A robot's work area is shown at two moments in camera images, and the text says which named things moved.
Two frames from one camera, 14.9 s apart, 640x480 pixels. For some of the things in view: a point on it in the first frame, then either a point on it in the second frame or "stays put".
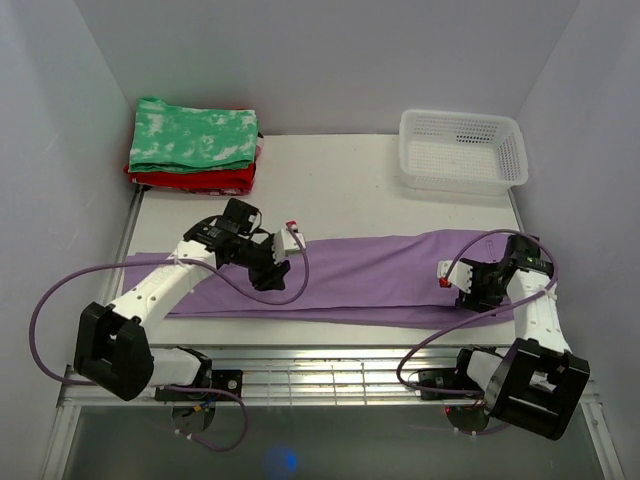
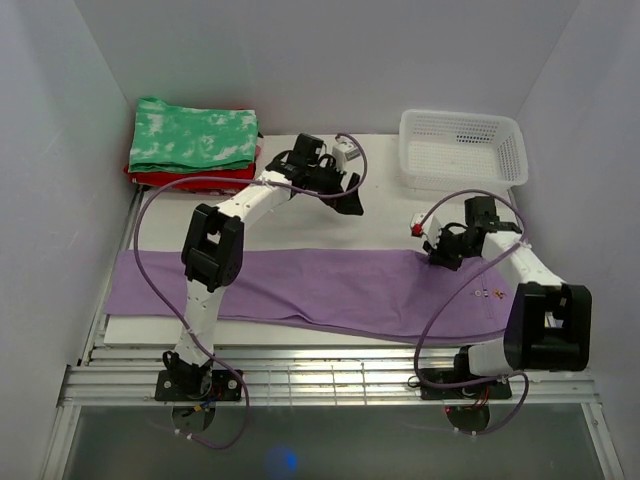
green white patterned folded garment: [173, 139] stays put
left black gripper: [263, 280] to [346, 203]
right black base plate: [448, 378] stays put
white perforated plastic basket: [448, 152] stays put
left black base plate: [225, 380] stays put
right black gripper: [473, 299] to [436, 255]
